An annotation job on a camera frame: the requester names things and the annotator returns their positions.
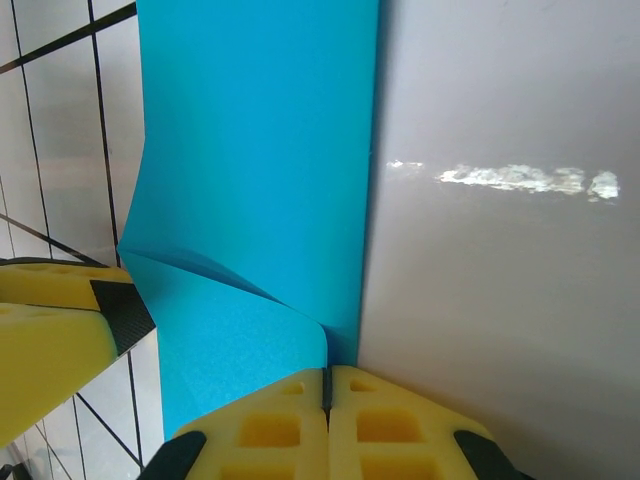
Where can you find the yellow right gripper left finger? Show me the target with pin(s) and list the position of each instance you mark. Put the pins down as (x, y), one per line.
(280, 435)

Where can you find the blue paper sheet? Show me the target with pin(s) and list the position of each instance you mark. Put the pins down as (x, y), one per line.
(250, 150)

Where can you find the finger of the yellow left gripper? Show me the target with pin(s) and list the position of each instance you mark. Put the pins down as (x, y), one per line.
(50, 350)

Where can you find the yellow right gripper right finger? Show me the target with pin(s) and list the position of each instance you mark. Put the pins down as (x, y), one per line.
(390, 435)

